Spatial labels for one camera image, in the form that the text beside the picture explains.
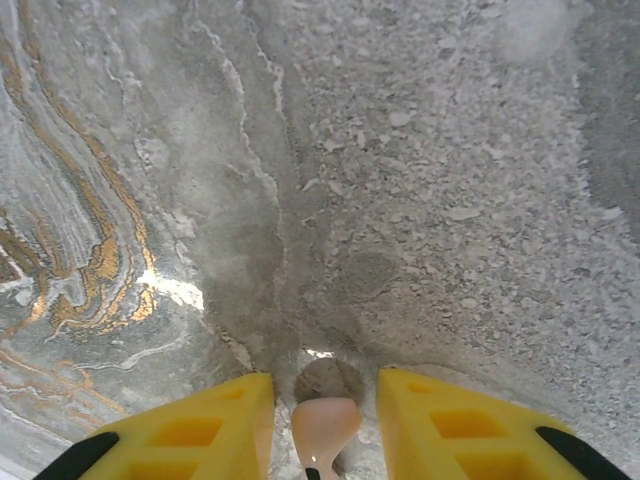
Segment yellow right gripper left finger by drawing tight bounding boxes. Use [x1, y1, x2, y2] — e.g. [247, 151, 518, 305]
[32, 372, 277, 480]

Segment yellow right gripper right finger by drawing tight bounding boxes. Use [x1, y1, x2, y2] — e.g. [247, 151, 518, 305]
[374, 367, 635, 480]

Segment pink wireless earbud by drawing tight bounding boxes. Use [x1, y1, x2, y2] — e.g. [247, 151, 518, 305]
[291, 397, 363, 480]

